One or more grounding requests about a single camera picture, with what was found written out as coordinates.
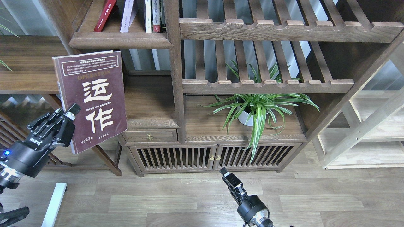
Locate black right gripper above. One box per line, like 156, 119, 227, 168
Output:
220, 167, 270, 227

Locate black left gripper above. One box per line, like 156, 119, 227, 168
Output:
1, 103, 81, 177

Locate dark maroon book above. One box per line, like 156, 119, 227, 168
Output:
52, 50, 127, 154

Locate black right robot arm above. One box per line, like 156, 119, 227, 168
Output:
220, 168, 274, 227

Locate white robot base leg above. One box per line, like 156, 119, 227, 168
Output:
41, 183, 67, 227

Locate light wooden shelf unit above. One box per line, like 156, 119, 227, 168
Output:
312, 43, 404, 169

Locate right slatted cabinet door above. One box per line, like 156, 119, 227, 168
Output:
209, 143, 300, 171

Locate white plant pot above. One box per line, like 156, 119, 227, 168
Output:
237, 107, 269, 126

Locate dark wooden side table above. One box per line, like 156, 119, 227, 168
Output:
1, 35, 122, 176

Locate dark wooden bookshelf cabinet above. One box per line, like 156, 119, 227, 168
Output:
40, 0, 403, 177

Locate green plant leaves at left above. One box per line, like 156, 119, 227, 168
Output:
0, 6, 19, 72

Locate white thin book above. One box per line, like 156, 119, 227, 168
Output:
144, 0, 153, 33

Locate pale pink book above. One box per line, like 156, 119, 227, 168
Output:
120, 0, 138, 33

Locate dark green book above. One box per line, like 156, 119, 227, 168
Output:
160, 0, 167, 32

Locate white red spine book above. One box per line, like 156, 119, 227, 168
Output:
151, 0, 162, 33

